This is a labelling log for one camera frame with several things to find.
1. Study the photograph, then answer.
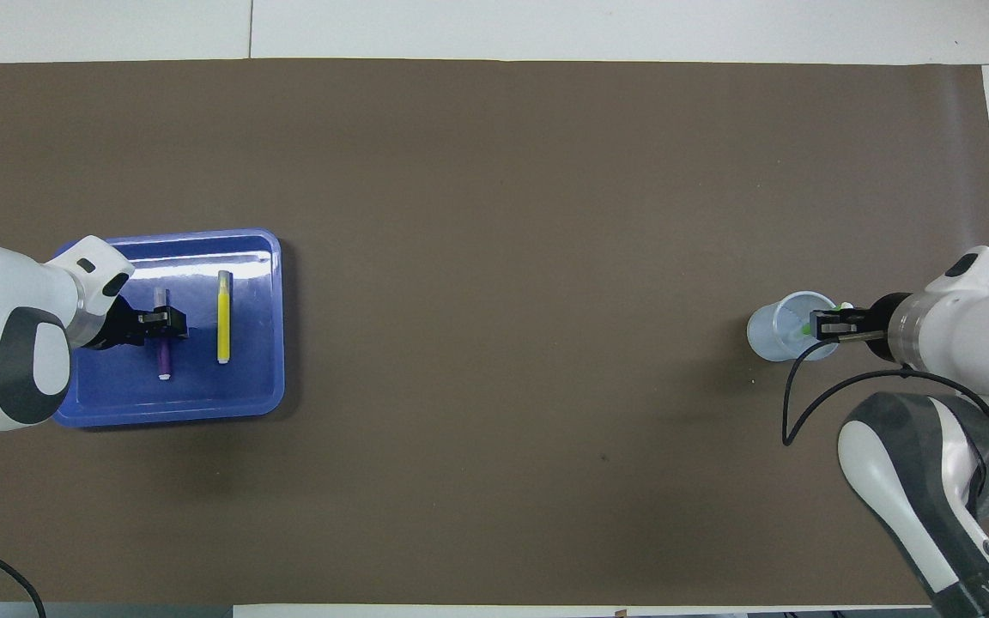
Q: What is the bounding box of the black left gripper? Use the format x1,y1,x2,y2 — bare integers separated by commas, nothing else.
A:
82,297,189,349

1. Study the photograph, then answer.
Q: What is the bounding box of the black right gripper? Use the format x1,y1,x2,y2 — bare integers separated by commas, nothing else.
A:
810,294,912,361

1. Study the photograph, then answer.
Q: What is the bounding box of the purple marker pen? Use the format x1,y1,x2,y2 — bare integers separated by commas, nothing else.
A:
154,288,173,381

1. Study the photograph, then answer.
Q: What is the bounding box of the green marker pen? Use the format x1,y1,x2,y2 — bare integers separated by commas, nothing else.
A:
791,300,854,337

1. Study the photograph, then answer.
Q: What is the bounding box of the yellow marker pen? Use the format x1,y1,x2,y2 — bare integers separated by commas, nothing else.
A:
216,270,233,365

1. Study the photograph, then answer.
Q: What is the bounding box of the translucent plastic cup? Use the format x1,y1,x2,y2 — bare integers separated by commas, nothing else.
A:
747,292,843,362

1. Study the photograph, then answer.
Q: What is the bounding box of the blue plastic tray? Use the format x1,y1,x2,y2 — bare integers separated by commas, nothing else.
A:
52,228,286,428

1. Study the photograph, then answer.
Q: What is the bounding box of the brown table mat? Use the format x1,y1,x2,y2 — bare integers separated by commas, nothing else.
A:
0,58,989,606

